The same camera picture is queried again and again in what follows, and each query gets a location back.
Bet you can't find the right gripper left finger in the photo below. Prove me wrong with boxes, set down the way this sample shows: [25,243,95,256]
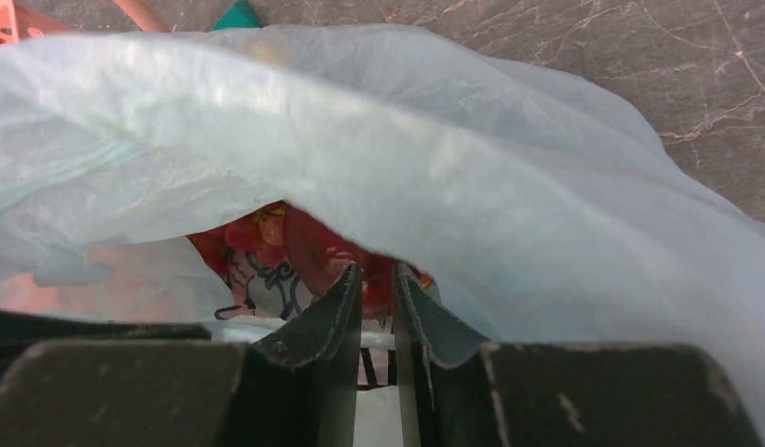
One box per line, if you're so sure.
[249,264,362,446]

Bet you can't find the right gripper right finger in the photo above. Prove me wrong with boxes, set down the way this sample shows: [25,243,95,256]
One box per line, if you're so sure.
[393,263,490,446]

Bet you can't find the red fake apple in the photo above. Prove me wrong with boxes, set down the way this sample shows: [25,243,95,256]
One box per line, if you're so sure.
[283,206,398,320]

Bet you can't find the light blue plastic bag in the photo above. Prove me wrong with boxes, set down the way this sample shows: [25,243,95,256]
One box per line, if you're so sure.
[0,24,765,443]

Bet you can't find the teal wedge block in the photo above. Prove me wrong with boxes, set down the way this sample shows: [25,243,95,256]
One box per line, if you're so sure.
[210,0,263,31]

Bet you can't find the pink tripod stand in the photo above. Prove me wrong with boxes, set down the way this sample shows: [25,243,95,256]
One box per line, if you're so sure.
[114,0,170,33]

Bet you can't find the pink plastic basket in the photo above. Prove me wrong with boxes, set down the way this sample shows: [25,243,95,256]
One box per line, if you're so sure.
[0,0,67,47]

